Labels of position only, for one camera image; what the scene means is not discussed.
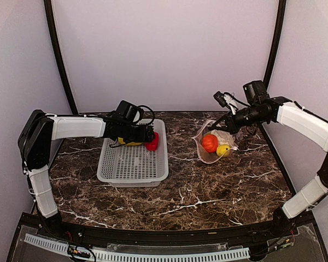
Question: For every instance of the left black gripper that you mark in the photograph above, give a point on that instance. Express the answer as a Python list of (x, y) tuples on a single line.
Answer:
[(142, 137)]

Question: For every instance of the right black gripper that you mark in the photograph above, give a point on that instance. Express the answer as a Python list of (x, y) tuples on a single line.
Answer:
[(232, 125)]

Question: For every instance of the white green cauliflower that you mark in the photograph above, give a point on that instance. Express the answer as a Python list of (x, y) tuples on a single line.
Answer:
[(224, 138)]

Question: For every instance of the red bell pepper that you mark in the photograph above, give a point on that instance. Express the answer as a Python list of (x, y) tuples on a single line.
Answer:
[(152, 146)]

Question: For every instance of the orange bell pepper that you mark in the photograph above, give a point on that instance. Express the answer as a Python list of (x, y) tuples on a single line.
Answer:
[(210, 143)]

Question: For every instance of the clear zip top bag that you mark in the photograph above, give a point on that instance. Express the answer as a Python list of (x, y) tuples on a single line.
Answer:
[(203, 155)]

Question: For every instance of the yellow bell pepper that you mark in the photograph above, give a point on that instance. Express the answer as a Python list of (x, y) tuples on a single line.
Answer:
[(223, 150)]

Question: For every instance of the white plastic perforated basket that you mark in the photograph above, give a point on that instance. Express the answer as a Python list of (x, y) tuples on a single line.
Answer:
[(135, 166)]

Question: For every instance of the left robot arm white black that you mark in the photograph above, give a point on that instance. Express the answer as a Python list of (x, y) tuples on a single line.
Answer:
[(42, 129)]

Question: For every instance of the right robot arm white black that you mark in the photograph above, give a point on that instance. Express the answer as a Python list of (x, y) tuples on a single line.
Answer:
[(260, 108)]

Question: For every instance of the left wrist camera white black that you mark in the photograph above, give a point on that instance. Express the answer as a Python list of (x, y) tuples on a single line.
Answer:
[(145, 114)]

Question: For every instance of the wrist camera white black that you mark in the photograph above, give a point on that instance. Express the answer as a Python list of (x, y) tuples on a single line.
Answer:
[(228, 100), (145, 114)]

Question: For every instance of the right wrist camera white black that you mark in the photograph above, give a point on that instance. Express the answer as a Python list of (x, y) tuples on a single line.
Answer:
[(228, 100)]

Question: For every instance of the black curved front rail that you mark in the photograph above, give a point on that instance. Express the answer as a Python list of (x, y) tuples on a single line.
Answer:
[(101, 237)]

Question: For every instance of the white slotted cable duct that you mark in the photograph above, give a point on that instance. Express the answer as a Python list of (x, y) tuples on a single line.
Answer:
[(118, 252)]

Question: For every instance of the left black frame post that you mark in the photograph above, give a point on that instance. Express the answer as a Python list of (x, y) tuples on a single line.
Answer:
[(49, 13)]

